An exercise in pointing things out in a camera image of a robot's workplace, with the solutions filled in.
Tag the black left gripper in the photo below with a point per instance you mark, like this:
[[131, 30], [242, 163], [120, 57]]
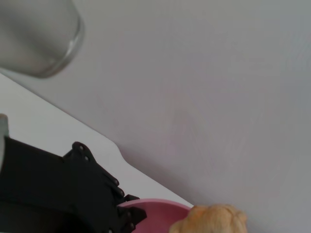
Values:
[[56, 189]]

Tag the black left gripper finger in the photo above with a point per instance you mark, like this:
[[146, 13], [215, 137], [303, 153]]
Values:
[[132, 218]]

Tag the pink plastic bowl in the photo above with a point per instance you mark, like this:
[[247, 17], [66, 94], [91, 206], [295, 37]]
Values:
[[160, 216]]

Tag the golden ridged bread loaf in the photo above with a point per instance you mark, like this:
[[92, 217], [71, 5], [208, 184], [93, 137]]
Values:
[[213, 219]]

